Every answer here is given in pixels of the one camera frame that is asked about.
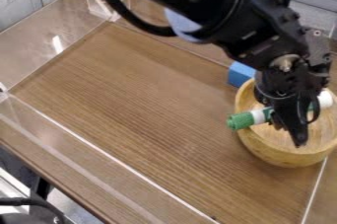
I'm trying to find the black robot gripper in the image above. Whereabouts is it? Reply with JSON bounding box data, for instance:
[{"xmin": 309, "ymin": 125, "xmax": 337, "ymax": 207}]
[{"xmin": 254, "ymin": 69, "xmax": 325, "ymax": 148}]

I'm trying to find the green Expo marker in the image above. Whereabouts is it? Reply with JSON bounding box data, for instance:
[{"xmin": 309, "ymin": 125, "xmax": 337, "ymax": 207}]
[{"xmin": 226, "ymin": 91, "xmax": 334, "ymax": 130}]

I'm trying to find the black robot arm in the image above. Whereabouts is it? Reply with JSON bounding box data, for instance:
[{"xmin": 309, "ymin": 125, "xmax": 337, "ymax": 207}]
[{"xmin": 154, "ymin": 0, "xmax": 331, "ymax": 147}]

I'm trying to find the brown wooden bowl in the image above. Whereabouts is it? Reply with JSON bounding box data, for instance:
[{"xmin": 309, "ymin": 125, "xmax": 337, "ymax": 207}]
[{"xmin": 233, "ymin": 79, "xmax": 337, "ymax": 168}]

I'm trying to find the blue foam block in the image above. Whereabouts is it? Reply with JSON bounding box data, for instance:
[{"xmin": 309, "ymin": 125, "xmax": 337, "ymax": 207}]
[{"xmin": 228, "ymin": 61, "xmax": 256, "ymax": 88}]

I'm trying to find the black metal stand base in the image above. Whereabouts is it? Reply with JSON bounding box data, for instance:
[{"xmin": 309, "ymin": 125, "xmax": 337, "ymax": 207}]
[{"xmin": 0, "ymin": 197, "xmax": 76, "ymax": 224}]

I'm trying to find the black cable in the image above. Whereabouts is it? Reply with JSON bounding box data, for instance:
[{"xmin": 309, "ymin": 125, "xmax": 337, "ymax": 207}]
[{"xmin": 80, "ymin": 0, "xmax": 176, "ymax": 37}]

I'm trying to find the clear acrylic tray wall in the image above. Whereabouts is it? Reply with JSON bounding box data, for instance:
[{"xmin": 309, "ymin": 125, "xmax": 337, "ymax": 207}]
[{"xmin": 0, "ymin": 0, "xmax": 337, "ymax": 224}]

